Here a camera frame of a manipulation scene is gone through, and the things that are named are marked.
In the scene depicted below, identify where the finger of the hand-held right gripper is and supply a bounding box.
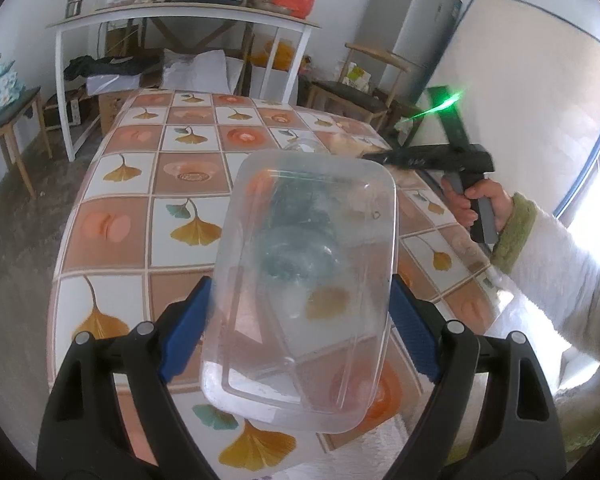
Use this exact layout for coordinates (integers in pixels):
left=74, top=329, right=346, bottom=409
left=361, top=147, right=407, bottom=167

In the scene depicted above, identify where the green topped wooden stool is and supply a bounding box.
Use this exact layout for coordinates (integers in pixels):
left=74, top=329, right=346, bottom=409
left=0, top=54, right=54, bottom=217

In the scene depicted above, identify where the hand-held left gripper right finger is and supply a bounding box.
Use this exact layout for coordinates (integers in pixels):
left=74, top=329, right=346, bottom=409
left=384, top=274, right=567, bottom=480

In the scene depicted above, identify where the black cloth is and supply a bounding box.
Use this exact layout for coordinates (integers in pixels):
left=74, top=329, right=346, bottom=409
left=63, top=54, right=164, bottom=82

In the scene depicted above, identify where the white mattress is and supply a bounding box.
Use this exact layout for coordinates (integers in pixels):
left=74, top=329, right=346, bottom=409
left=414, top=0, right=600, bottom=213

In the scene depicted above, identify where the grey refrigerator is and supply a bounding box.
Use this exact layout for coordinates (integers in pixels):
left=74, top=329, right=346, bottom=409
left=351, top=0, right=464, bottom=97

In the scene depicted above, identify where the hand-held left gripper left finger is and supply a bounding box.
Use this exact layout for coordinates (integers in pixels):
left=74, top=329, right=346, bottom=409
left=36, top=277, right=217, bottom=480

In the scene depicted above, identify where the yellow plastic bag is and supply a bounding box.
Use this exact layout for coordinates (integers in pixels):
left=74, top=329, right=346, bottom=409
left=251, top=39, right=302, bottom=72

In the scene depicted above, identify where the person's right forearm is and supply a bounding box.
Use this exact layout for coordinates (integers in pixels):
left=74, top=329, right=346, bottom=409
left=490, top=191, right=600, bottom=366

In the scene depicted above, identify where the orange plastic bag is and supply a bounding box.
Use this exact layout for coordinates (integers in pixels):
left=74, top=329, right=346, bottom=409
left=271, top=0, right=317, bottom=19

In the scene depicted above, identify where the cardboard box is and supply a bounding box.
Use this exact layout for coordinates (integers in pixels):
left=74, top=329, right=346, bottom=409
left=96, top=86, right=137, bottom=137

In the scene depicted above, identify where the white plastic bag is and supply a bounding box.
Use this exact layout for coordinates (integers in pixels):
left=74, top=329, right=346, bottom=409
left=160, top=48, right=232, bottom=96

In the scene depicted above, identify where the person's right hand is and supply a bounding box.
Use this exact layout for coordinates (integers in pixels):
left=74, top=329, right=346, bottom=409
left=439, top=178, right=514, bottom=233

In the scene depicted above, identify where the clear plastic container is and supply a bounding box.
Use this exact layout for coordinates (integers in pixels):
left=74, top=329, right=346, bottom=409
left=199, top=149, right=399, bottom=434

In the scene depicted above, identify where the wooden chair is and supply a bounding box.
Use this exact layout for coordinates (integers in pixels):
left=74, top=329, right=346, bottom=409
left=304, top=41, right=412, bottom=127

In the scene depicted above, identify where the ginkgo patterned tablecloth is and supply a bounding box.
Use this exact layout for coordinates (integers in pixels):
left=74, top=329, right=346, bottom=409
left=46, top=88, right=512, bottom=480

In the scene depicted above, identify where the white side table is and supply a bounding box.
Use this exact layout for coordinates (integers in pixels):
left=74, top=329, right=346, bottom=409
left=46, top=1, right=322, bottom=162

